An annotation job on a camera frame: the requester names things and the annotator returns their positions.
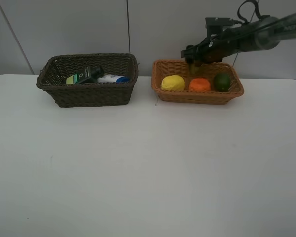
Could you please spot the halved avocado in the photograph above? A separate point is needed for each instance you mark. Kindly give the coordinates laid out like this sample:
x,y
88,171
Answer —
x,y
193,68

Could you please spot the orange mandarin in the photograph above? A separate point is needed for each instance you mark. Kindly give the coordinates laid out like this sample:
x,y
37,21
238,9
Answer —
x,y
200,85

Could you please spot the black rectangular bottle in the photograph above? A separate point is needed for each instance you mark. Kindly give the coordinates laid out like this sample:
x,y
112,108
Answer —
x,y
87,75

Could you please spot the white bottle with blue cap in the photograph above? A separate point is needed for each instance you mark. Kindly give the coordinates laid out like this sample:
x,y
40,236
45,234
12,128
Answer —
x,y
110,78

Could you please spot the yellow lemon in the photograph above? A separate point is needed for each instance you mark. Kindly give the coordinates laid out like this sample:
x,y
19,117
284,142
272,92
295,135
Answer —
x,y
173,83

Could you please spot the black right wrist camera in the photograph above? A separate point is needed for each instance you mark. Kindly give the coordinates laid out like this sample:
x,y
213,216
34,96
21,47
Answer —
x,y
215,25

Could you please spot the orange wicker basket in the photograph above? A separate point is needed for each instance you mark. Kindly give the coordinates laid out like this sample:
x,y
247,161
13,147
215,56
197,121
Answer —
x,y
163,68

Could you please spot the dark brown wicker basket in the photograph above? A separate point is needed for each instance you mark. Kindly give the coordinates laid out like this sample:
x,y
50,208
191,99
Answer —
x,y
52,79

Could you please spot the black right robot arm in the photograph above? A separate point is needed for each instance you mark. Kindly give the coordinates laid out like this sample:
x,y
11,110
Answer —
x,y
264,34

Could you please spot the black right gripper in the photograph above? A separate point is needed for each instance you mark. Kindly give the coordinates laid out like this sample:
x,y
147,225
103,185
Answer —
x,y
210,50

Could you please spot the green lime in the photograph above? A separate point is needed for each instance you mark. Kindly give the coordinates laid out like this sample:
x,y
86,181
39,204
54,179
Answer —
x,y
222,82

